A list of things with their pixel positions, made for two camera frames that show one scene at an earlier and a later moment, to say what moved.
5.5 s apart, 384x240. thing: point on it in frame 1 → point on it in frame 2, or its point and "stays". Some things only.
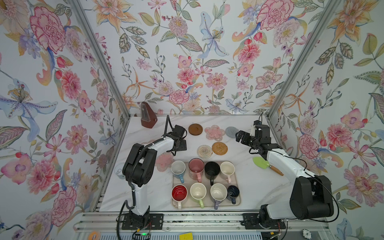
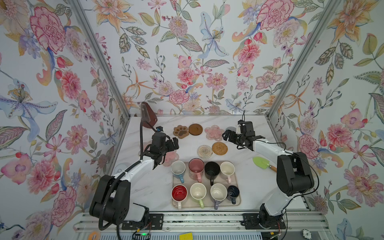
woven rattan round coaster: (219, 148) stays
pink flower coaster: (214, 132) stays
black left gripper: (183, 145) → (171, 147)
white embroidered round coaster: (204, 151) stays
